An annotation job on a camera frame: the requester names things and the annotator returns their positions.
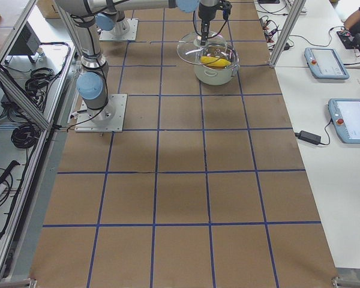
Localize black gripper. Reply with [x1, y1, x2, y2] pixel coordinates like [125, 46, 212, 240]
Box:
[198, 0, 218, 46]

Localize glass pot lid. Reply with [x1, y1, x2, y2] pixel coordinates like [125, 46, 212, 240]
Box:
[176, 32, 227, 65]

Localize yellow corn cob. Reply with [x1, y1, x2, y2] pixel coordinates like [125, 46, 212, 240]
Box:
[200, 56, 231, 68]

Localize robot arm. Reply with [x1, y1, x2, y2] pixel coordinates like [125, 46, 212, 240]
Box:
[95, 11, 130, 37]
[56, 1, 232, 124]

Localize pale green cooking pot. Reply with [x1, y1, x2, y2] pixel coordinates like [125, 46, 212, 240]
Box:
[194, 45, 239, 86]

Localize far teach pendant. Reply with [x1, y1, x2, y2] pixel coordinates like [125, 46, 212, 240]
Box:
[304, 47, 349, 80]

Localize teach pendant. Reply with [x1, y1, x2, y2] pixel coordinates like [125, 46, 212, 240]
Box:
[328, 98, 360, 144]
[304, 47, 349, 80]

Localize cardboard box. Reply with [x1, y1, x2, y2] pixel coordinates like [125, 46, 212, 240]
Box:
[36, 0, 60, 19]

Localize black power brick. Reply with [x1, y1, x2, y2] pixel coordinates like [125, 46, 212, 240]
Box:
[295, 130, 321, 145]

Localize near teach pendant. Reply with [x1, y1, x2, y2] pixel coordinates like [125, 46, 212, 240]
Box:
[328, 98, 360, 144]

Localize grey control box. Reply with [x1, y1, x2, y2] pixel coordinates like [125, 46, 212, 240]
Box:
[4, 21, 41, 64]

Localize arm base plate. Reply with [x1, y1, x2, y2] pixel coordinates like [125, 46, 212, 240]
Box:
[99, 19, 139, 42]
[74, 94, 127, 133]

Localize aluminium frame post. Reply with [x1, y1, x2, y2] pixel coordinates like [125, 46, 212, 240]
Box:
[269, 0, 306, 68]

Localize aluminium frame rail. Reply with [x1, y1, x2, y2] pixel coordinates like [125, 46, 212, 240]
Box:
[0, 64, 51, 130]

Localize coiled black cables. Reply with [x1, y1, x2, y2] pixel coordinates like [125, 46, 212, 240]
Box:
[11, 67, 56, 149]

